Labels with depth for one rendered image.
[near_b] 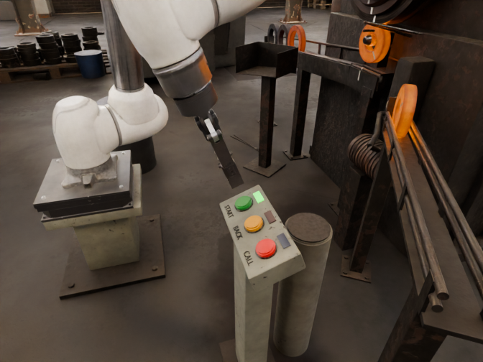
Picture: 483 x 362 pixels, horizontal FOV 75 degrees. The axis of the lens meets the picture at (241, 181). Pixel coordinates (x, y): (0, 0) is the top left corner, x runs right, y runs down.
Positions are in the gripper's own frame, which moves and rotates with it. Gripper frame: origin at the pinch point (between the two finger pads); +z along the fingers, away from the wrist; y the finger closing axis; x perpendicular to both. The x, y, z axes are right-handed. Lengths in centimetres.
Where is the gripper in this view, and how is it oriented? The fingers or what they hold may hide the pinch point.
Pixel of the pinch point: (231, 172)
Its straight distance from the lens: 67.9
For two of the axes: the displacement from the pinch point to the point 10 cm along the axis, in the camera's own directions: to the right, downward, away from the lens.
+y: -2.8, -5.3, 8.0
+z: 3.4, 7.2, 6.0
